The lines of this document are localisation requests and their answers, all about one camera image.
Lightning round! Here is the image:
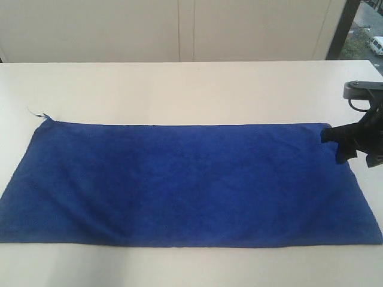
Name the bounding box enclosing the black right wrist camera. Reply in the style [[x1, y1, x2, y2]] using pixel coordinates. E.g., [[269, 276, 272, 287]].
[[343, 80, 382, 112]]

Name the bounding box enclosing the blue towel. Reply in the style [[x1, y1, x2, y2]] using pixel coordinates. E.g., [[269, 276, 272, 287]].
[[1, 117, 382, 248]]

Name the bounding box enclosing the black window frame post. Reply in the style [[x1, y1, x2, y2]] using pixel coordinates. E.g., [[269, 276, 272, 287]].
[[326, 0, 361, 60]]

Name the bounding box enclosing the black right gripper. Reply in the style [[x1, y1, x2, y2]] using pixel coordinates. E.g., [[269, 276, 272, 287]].
[[320, 101, 382, 167]]

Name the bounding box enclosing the white van outside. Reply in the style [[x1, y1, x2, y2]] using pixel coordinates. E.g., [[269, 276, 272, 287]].
[[369, 36, 383, 56]]

